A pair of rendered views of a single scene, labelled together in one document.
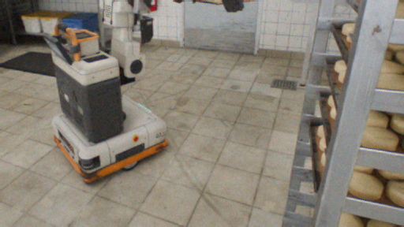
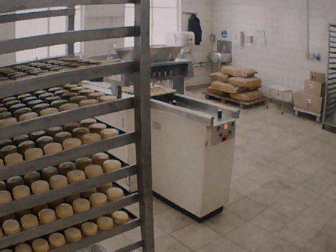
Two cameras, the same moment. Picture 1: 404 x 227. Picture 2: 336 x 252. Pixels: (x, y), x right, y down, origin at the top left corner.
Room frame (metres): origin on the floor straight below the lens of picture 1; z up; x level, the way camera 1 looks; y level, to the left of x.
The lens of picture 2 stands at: (1.12, -1.14, 1.51)
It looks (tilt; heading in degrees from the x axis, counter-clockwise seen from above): 18 degrees down; 114
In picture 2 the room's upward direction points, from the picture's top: straight up
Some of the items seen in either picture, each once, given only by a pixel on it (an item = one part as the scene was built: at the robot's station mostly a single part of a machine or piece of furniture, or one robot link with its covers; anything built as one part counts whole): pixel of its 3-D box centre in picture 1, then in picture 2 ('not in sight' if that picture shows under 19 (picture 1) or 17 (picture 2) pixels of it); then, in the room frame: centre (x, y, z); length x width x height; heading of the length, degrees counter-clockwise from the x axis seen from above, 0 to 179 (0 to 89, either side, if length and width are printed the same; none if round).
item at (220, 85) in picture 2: not in sight; (229, 86); (-0.26, 4.94, 0.32); 0.72 x 0.42 x 0.17; 155
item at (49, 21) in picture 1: (58, 22); not in sight; (5.00, 1.27, 0.36); 0.47 x 0.38 x 0.26; 151
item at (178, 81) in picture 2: not in sight; (149, 80); (-0.17, 1.37, 1.01); 0.72 x 0.33 x 0.34; 64
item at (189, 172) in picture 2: not in sight; (187, 157); (0.29, 1.15, 0.45); 0.70 x 0.34 x 0.90; 154
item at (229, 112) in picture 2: not in sight; (154, 91); (-0.20, 1.55, 0.87); 2.01 x 0.03 x 0.07; 154
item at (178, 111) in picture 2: not in sight; (128, 95); (-0.33, 1.29, 0.87); 2.01 x 0.03 x 0.07; 154
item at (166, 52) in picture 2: not in sight; (148, 54); (-0.17, 1.37, 1.25); 0.56 x 0.29 x 0.14; 64
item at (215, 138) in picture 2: not in sight; (223, 131); (0.61, 0.99, 0.77); 0.24 x 0.04 x 0.14; 64
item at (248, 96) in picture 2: not in sight; (247, 94); (0.11, 5.00, 0.19); 0.72 x 0.42 x 0.15; 65
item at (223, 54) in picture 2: not in sight; (222, 52); (-0.66, 5.89, 0.93); 0.99 x 0.38 x 1.09; 151
